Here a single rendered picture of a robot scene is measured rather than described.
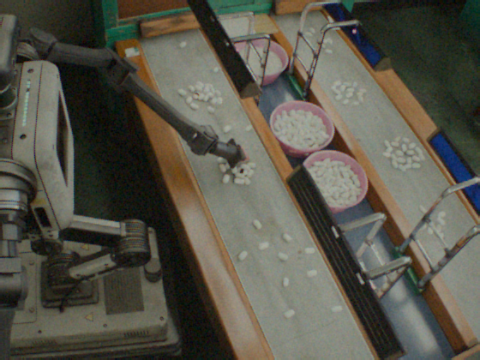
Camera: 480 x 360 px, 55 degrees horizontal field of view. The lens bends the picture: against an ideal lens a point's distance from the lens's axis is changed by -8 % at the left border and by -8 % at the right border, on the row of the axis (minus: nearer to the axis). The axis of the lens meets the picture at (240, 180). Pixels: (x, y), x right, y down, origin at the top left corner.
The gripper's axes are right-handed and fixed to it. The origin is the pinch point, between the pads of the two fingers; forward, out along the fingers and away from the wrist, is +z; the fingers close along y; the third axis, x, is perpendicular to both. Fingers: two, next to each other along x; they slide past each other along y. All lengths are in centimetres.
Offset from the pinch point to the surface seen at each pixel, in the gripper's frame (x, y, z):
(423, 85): -59, 81, 186
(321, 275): -2, -53, 7
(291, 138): -12.5, 5.8, 17.6
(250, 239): 9.3, -31.8, -6.9
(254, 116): -7.6, 19.1, 7.3
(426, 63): -71, 102, 200
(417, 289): -20, -69, 35
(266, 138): -7.4, 6.8, 7.6
